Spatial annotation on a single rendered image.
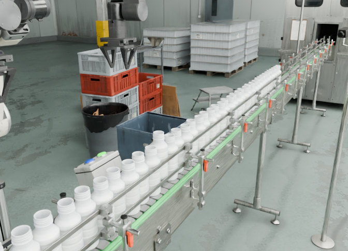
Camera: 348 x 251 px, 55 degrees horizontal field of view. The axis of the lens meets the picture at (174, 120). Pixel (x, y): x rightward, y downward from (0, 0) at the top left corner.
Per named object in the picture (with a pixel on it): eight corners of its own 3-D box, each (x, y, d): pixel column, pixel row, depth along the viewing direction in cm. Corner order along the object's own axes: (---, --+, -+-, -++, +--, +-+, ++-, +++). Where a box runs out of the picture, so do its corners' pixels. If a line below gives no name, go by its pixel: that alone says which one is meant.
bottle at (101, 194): (95, 226, 94) (90, 174, 89) (116, 225, 95) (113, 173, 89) (91, 240, 89) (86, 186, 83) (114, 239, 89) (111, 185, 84)
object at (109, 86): (112, 97, 354) (110, 76, 347) (80, 93, 369) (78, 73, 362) (139, 85, 407) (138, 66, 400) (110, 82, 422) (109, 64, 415)
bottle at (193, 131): (184, 154, 139) (184, 117, 134) (198, 156, 138) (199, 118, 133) (181, 161, 134) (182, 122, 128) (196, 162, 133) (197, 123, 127)
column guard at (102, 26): (105, 56, 1092) (103, 20, 1056) (96, 55, 1110) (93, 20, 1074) (113, 54, 1124) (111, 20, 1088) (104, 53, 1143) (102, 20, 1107)
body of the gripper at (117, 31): (112, 42, 113) (111, 18, 110) (136, 43, 108) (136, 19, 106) (99, 43, 107) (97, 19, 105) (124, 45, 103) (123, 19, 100)
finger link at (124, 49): (121, 67, 114) (120, 38, 111) (139, 68, 110) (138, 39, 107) (109, 69, 108) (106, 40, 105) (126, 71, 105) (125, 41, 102)
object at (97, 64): (110, 76, 346) (109, 55, 339) (77, 73, 361) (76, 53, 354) (138, 67, 400) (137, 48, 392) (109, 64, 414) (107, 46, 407)
